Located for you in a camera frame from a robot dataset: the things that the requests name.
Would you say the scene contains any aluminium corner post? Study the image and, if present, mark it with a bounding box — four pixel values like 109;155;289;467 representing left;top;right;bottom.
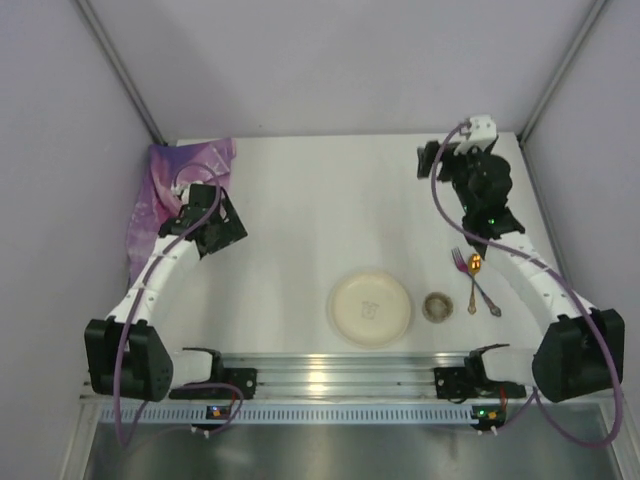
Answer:
517;0;611;147
72;0;167;145

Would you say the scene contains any purple Elsa cloth placemat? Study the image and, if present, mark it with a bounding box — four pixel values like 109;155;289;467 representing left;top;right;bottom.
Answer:
126;138;236;283

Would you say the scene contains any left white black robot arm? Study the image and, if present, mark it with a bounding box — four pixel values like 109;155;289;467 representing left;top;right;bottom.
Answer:
84;184;248;402

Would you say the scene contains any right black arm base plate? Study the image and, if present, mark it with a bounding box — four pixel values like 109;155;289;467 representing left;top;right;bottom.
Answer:
433;367;527;403

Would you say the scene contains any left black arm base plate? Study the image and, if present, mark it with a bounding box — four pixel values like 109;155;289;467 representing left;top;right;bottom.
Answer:
169;368;258;400

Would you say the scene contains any left aluminium corner post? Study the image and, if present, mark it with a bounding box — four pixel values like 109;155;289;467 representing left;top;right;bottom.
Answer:
72;0;167;145

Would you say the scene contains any iridescent metal fork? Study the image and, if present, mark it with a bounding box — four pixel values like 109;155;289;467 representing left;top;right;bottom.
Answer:
451;247;502;317

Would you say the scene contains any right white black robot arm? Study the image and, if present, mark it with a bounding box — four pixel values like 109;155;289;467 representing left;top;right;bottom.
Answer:
417;141;625;403

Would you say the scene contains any cream round plate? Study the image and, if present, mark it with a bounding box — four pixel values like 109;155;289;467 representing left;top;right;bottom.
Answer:
327;270;412;350

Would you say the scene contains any white slotted cable duct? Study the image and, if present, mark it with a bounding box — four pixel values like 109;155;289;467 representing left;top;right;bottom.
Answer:
121;402;504;425

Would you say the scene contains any aluminium mounting rail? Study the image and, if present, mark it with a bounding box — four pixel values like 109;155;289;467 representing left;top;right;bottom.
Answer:
196;350;479;402

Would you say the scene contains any small glass cup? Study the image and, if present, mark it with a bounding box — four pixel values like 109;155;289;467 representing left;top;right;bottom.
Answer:
421;292;454;324

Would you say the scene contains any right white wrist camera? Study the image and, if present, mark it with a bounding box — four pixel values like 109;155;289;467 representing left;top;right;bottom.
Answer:
454;114;498;155

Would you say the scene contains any gold metal spoon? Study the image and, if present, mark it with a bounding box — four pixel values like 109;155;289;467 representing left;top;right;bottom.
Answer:
467;253;482;315

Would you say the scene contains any right aluminium corner post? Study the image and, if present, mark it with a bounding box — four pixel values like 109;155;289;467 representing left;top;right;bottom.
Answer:
517;0;611;147

